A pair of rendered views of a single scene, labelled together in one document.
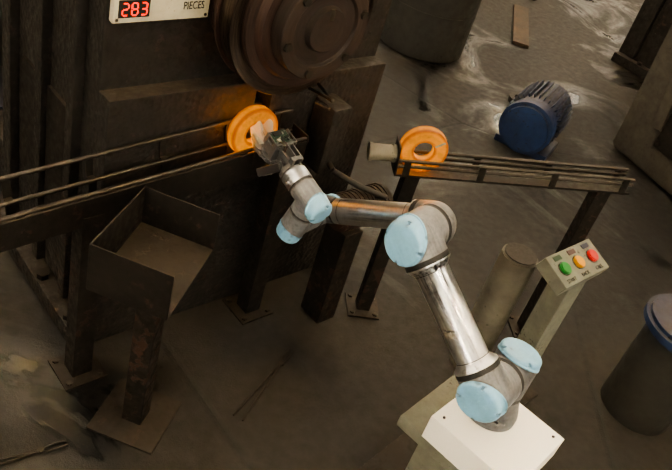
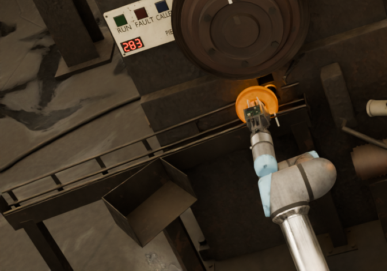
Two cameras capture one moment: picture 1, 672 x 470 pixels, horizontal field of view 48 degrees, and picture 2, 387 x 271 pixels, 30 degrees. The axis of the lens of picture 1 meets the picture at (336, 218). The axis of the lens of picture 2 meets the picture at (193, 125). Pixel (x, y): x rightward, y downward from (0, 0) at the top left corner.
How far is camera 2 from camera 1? 1.77 m
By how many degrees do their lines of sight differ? 53
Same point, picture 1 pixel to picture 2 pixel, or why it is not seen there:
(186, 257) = (178, 204)
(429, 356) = not seen: outside the picture
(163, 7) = (152, 38)
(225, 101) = (230, 87)
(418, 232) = (261, 189)
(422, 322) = not seen: outside the picture
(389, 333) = not seen: outside the picture
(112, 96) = (144, 99)
